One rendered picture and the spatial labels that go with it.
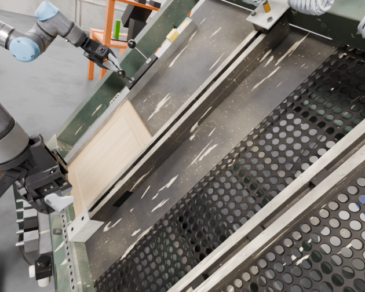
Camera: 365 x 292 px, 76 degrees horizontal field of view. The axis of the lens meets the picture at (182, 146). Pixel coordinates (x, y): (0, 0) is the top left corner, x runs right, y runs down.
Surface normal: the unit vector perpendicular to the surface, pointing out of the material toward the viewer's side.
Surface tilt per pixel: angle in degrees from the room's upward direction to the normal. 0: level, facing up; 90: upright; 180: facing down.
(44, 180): 90
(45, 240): 0
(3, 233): 0
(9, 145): 77
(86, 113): 90
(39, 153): 90
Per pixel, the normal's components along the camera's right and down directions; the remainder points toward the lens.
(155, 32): 0.45, 0.61
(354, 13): -0.56, -0.37
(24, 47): 0.17, 0.60
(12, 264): 0.29, -0.79
